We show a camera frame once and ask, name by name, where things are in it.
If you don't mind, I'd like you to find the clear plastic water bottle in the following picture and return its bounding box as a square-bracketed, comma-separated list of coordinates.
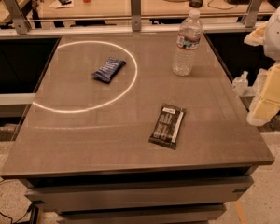
[173, 9, 203, 77]

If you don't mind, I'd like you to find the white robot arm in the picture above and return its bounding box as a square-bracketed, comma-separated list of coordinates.
[244, 6, 280, 126]

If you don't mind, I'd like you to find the blue blueberry rxbar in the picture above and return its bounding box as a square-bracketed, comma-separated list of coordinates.
[91, 57, 126, 83]

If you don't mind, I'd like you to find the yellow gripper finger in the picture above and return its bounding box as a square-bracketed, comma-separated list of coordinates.
[244, 22, 268, 46]
[246, 62, 280, 126]

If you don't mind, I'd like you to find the black mesh pen cup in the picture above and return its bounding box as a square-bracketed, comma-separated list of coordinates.
[189, 0, 203, 8]

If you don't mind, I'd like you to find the black chocolate rxbar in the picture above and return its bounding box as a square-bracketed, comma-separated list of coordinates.
[148, 104, 186, 150]

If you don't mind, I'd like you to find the grey drawer cabinet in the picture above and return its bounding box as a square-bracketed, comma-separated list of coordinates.
[24, 166, 256, 224]

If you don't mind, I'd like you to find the black floor cable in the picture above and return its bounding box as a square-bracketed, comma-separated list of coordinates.
[0, 179, 35, 224]

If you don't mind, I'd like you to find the metal rail with brackets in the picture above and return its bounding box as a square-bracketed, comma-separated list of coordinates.
[0, 0, 280, 40]

